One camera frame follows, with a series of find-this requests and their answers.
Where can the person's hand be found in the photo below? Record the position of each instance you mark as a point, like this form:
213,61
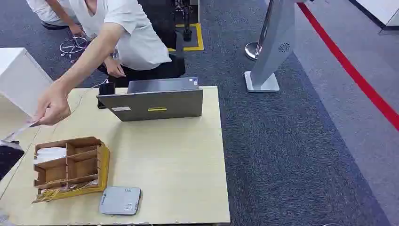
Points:
53,104
114,68

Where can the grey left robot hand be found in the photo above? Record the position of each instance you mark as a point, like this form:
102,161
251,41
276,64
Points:
7,159

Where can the black phone stand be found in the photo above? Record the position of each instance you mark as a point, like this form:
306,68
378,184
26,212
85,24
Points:
106,89

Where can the person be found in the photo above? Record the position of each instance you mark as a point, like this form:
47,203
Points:
140,40
46,11

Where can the white card stack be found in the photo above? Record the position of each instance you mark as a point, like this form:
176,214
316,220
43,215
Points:
50,154

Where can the white cabinet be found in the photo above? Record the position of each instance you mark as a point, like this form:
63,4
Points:
18,78

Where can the grey laptop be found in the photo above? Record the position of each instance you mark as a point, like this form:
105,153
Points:
156,106

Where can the wooden compartment box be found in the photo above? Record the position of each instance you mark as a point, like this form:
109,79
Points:
81,170

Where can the black equipment stand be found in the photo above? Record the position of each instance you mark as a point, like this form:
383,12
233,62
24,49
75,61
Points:
187,21

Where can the grey flat card reader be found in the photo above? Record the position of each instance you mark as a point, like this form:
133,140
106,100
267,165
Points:
120,201

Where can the silver kiosk stand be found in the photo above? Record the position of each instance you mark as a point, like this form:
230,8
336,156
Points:
276,40

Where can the white raised platform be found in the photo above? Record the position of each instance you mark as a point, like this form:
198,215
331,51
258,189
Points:
377,9

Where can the chrome stanchion post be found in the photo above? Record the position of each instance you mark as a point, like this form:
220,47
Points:
252,50

